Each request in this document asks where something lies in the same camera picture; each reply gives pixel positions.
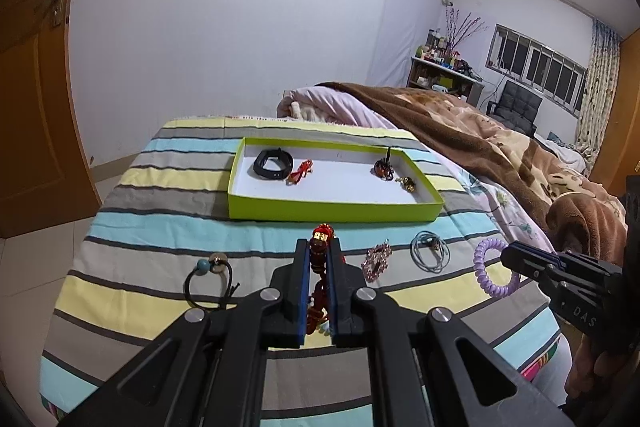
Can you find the wooden wardrobe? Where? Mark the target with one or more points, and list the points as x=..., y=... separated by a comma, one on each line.
x=627, y=117

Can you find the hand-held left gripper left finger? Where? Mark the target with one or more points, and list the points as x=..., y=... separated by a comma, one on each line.
x=302, y=282

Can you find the wooden door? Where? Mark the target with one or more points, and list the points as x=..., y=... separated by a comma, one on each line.
x=35, y=107

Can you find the person's right hand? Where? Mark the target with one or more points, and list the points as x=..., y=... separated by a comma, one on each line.
x=595, y=372

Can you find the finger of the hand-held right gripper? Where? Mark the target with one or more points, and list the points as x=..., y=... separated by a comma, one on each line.
x=530, y=269
x=537, y=256

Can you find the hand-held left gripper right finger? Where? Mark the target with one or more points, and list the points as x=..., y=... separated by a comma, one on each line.
x=334, y=282

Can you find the white shelf desk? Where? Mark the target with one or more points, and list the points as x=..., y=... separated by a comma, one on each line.
x=450, y=79

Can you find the barred window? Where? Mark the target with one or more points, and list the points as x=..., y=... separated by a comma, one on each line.
x=540, y=67

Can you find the black wrist band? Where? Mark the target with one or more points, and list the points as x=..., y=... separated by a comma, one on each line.
x=260, y=169

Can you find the row of bottles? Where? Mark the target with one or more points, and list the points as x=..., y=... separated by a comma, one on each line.
x=440, y=54

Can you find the small red knotted figure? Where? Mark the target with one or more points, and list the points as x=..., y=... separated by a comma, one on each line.
x=300, y=172

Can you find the brown plush blanket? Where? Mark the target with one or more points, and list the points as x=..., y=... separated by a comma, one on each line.
x=475, y=132

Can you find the pink flowering branches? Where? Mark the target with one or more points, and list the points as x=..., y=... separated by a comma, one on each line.
x=465, y=27

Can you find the green shallow box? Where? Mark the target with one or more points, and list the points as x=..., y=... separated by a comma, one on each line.
x=340, y=207

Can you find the black quilted chair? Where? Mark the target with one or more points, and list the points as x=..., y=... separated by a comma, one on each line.
x=517, y=104

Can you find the metal door latch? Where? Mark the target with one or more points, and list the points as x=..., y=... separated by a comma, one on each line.
x=57, y=2

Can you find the red gold beaded ornament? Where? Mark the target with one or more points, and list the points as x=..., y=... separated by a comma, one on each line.
x=320, y=252

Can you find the black gold knotted charm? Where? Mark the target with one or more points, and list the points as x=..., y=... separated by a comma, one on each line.
x=407, y=183

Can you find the patterned curtain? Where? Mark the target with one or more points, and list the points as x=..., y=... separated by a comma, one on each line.
x=597, y=97

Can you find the striped bed sheet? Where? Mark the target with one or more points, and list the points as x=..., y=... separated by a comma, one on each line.
x=150, y=207

